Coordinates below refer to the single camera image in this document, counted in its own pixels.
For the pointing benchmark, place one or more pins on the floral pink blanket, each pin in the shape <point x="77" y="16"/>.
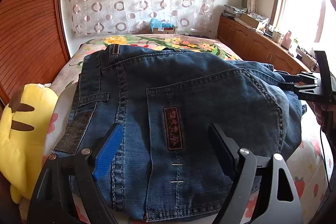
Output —
<point x="176" y="42"/>

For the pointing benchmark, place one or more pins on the white strawberry print sheet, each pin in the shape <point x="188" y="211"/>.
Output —
<point x="311" y="165"/>

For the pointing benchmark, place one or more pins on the wooden louvered wardrobe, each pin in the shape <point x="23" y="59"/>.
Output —
<point x="33" y="44"/>

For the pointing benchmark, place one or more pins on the yellow Pikachu plush toy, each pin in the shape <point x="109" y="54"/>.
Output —
<point x="25" y="122"/>

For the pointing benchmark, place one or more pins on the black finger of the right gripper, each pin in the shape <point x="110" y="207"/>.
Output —
<point x="304" y="92"/>
<point x="303" y="77"/>

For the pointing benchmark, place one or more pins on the pink bottle on cabinet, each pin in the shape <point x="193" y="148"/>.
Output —
<point x="286" y="41"/>

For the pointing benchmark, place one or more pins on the cardboard box on cabinet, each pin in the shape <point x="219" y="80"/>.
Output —
<point x="254" y="20"/>

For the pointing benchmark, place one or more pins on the wooden low cabinet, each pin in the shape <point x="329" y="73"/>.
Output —
<point x="251" y="46"/>

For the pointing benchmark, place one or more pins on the box with blue bag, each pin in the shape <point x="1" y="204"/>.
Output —
<point x="161" y="27"/>

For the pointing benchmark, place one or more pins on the right hand holding handle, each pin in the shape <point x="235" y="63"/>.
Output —
<point x="320" y="111"/>

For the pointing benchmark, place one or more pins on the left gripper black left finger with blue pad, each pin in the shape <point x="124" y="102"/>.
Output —
<point x="52" y="200"/>

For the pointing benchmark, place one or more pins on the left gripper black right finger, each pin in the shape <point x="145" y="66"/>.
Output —
<point x="277" y="200"/>

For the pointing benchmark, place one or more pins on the blue denim jeans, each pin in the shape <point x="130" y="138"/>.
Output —
<point x="164" y="166"/>

